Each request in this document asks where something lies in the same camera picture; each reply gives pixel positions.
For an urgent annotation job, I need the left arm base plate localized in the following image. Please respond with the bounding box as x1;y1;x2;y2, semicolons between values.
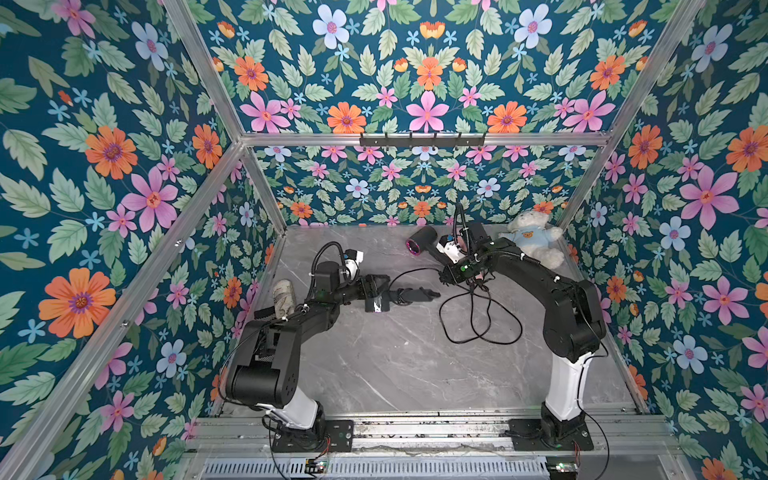
270;420;355;453

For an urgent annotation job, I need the small green circuit board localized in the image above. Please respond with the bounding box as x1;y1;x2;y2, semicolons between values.
304;459;328;476

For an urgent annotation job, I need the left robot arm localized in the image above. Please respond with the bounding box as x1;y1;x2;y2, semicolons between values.
223;274;390;431

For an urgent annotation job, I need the dark grey hair dryer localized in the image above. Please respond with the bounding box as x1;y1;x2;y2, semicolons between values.
364;287;441;313
405;226;456;266

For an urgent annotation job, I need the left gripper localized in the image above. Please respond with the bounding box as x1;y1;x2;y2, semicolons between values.
329;275;388;308

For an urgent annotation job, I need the white teddy bear blue shirt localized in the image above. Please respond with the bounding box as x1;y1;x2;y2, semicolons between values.
499;210;565;270

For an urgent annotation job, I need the black hook rail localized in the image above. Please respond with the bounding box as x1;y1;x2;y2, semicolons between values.
358;133;486;149

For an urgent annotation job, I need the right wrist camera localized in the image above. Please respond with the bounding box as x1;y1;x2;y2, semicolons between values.
436;235;466;264

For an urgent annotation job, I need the white slotted vent strip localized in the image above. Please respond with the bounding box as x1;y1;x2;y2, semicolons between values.
202;457;550;479

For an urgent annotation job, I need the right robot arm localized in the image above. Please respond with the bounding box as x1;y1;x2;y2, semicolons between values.
428;237;606;426

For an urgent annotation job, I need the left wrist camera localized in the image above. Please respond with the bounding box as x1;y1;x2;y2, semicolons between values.
343;249;364;281

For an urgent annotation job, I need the rolled beige cloth bundle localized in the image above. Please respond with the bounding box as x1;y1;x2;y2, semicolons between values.
272;279;296;318

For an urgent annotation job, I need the black white striped sock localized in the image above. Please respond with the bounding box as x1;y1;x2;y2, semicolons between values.
253;307;276;322

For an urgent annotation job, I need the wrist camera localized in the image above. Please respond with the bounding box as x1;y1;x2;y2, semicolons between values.
436;235;466;264
343;249;364;281

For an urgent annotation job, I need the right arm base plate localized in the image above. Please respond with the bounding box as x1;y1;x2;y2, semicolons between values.
504;417;594;452

